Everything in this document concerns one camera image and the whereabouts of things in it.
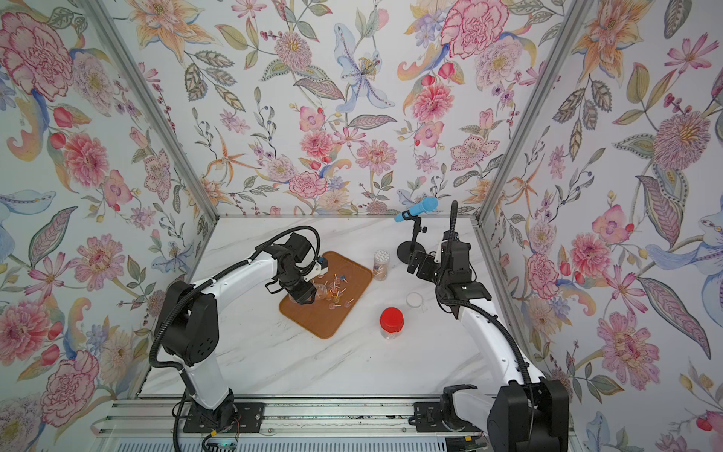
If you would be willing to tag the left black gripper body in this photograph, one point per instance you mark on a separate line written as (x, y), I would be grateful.
(305, 288)

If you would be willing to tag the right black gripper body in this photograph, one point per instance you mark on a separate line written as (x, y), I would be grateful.
(426, 264)

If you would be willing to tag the white jar lid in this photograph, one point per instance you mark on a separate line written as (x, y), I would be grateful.
(414, 300)

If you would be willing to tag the clear patterned lid jar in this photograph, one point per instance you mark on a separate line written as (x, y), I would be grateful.
(381, 265)

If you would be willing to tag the brown wooden tray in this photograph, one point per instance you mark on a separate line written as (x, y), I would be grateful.
(316, 318)

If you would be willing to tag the red lid jar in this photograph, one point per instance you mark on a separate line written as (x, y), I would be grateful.
(392, 322)

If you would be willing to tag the white lid candy jar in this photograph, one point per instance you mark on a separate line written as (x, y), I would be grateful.
(323, 292)

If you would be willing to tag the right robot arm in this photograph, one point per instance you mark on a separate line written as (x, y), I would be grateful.
(529, 412)

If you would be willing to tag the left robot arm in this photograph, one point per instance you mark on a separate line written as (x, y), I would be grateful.
(188, 331)

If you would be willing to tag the pile of lollipop candies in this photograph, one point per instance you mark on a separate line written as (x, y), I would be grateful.
(339, 285)

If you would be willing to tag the blue microphone on stand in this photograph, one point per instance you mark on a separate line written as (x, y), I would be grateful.
(408, 248)

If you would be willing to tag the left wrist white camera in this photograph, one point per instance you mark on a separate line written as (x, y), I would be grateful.
(318, 267)

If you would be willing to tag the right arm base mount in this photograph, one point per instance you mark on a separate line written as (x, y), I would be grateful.
(460, 408)

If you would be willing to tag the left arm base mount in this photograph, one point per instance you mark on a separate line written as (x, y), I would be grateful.
(226, 418)

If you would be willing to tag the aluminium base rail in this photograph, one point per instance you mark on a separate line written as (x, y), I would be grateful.
(288, 424)

